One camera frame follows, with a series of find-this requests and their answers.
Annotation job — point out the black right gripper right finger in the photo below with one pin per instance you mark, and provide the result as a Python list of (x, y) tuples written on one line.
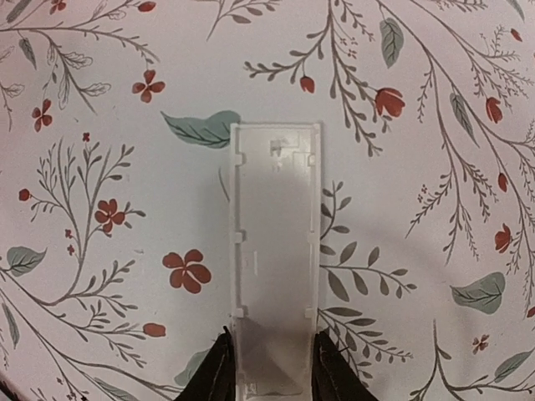
[(332, 377)]

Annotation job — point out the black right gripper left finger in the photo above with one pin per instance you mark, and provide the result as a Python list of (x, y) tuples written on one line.
[(215, 379)]

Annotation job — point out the white battery cover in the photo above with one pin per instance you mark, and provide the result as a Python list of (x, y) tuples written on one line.
[(274, 228)]

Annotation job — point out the floral patterned table mat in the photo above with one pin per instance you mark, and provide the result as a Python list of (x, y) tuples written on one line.
[(115, 154)]

